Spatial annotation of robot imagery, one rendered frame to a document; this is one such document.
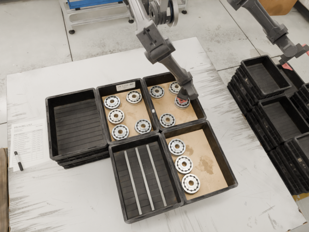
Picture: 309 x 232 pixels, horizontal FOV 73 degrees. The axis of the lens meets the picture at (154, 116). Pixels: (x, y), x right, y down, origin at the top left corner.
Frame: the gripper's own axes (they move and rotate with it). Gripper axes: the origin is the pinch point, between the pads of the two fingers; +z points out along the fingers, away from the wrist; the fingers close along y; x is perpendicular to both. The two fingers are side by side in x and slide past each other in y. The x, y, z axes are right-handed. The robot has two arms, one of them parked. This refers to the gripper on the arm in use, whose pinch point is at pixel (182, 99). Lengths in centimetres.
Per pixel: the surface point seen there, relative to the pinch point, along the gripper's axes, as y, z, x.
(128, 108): -21.6, 3.7, 28.7
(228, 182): -36, 1, -44
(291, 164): 19, 47, -97
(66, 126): -51, 3, 55
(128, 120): -28.8, 3.8, 23.7
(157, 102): -8.2, 4.0, 14.4
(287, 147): 27, 40, -88
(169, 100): -1.9, 4.1, 7.8
